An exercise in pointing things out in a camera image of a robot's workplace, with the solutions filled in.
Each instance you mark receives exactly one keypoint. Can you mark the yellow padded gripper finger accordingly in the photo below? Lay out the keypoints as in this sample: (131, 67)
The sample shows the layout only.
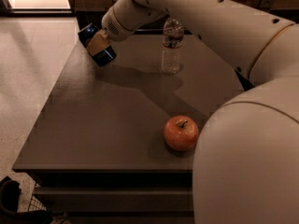
(98, 42)

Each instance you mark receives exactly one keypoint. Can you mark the blue pepsi can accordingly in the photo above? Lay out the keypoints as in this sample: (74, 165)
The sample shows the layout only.
(104, 57)

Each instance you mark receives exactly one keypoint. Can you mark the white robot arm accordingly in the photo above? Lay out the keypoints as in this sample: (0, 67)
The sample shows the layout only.
(246, 163)

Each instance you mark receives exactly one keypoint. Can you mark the clear plastic water bottle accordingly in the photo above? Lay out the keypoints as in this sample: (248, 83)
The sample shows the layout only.
(172, 43)

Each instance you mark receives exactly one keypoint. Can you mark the red apple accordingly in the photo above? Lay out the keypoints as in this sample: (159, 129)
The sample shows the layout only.
(181, 133)

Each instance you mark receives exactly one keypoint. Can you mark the grey cabinet drawer front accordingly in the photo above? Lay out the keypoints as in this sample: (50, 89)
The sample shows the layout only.
(100, 200)

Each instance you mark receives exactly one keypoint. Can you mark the black chair base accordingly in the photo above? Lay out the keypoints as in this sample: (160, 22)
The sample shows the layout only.
(9, 201)

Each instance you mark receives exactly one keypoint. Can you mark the right grey metal bracket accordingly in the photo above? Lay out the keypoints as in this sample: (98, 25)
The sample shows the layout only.
(266, 4)

